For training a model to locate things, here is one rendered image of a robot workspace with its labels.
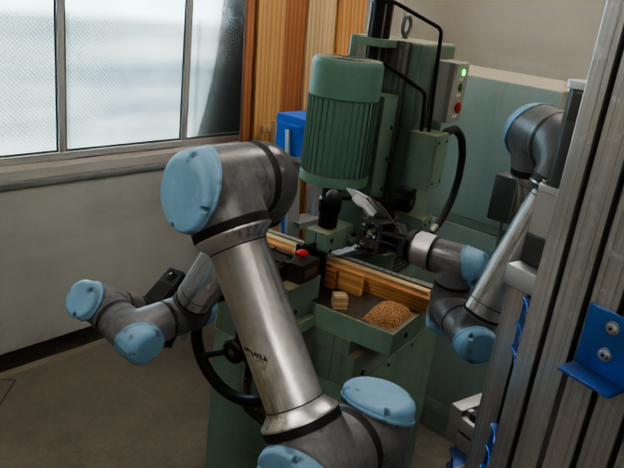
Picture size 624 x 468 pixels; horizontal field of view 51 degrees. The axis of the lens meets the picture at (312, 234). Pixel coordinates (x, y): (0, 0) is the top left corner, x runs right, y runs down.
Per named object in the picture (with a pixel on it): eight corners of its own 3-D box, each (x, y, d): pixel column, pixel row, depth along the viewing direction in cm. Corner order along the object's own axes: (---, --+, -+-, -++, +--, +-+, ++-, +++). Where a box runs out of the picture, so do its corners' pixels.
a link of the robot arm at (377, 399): (420, 461, 104) (435, 390, 100) (371, 503, 94) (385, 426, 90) (360, 426, 111) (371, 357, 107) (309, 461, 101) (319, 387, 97)
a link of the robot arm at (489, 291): (640, 140, 109) (495, 376, 122) (604, 127, 119) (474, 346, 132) (586, 113, 106) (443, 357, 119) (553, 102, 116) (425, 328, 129)
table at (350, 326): (171, 286, 171) (172, 266, 169) (244, 257, 196) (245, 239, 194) (370, 374, 142) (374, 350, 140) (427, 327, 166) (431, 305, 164)
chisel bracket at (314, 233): (302, 257, 172) (305, 227, 169) (330, 244, 183) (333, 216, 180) (325, 266, 168) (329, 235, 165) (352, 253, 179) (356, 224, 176)
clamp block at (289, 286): (239, 305, 159) (241, 271, 156) (271, 289, 170) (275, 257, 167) (287, 326, 152) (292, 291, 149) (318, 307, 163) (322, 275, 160)
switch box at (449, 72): (425, 119, 178) (435, 59, 172) (439, 116, 186) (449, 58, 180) (446, 123, 175) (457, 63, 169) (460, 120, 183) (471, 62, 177)
